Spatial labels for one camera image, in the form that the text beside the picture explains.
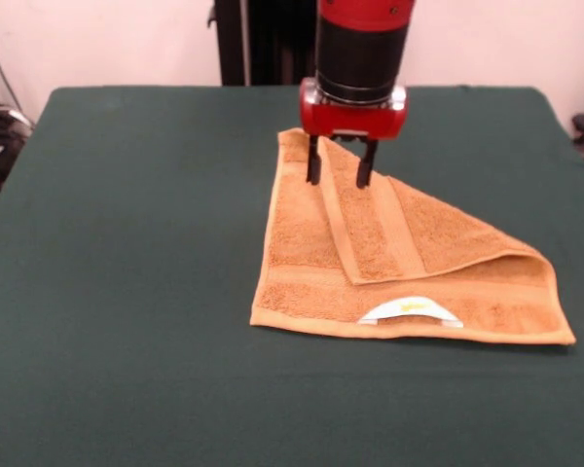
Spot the dark green table cloth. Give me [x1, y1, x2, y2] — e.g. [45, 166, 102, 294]
[0, 85, 584, 467]

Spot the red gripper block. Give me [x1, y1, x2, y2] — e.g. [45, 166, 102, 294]
[299, 76, 410, 190]

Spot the black pedestal column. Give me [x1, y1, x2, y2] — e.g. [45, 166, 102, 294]
[206, 0, 322, 88]

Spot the tan terry towel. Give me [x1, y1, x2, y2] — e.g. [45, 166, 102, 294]
[248, 126, 577, 346]

